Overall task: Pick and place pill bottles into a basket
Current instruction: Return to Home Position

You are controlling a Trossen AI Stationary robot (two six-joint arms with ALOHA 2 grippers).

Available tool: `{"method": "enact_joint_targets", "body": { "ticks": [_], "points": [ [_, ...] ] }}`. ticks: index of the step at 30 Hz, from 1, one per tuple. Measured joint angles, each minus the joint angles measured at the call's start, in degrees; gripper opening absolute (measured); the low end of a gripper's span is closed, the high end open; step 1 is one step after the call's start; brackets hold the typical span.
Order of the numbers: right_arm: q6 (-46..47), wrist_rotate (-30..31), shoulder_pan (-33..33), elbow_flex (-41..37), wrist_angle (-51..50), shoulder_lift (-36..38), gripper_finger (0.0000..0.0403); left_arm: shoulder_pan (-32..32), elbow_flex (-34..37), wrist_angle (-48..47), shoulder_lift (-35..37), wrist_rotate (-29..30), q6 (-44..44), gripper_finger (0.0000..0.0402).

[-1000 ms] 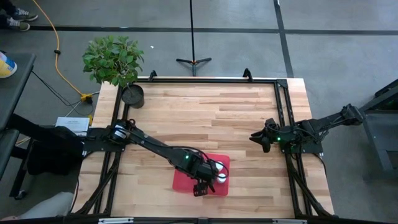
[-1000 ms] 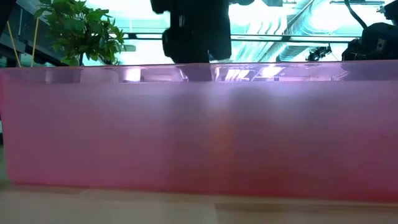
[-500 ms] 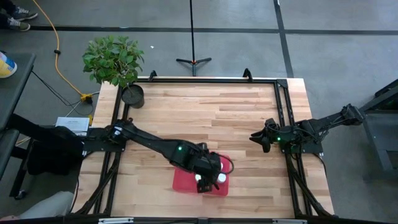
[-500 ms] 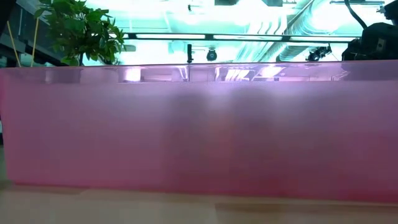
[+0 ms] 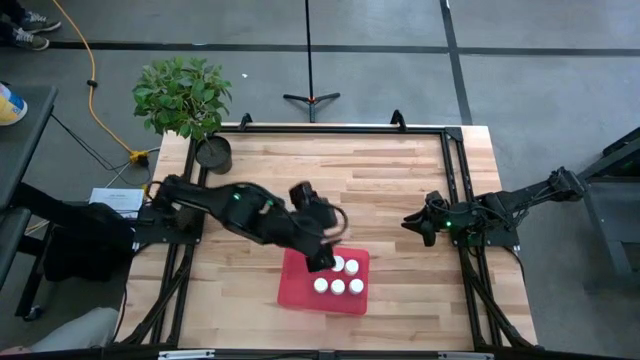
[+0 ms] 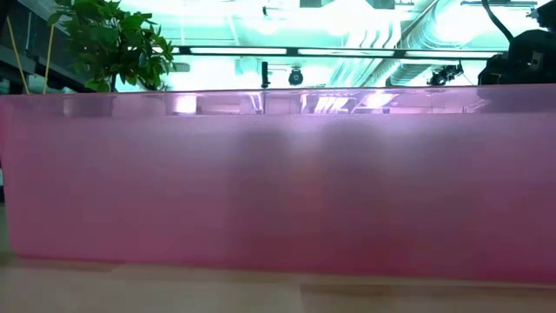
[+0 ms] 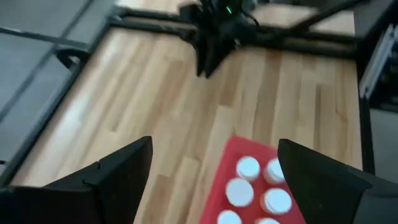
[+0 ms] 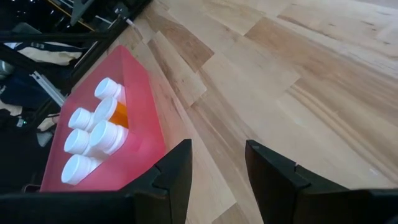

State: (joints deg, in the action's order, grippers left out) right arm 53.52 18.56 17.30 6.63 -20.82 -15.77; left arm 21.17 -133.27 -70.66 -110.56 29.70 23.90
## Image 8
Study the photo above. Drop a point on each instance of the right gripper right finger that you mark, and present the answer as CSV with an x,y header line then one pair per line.
x,y
280,193

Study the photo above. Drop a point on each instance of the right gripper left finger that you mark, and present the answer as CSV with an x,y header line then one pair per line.
x,y
164,193

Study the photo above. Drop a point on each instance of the orange pill bottle white cap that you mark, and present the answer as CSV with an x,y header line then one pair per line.
x,y
107,109

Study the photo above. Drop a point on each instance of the red plastic basket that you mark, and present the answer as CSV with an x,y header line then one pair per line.
x,y
140,149

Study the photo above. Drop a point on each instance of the silver metal bracket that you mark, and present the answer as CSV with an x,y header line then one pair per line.
x,y
48,88

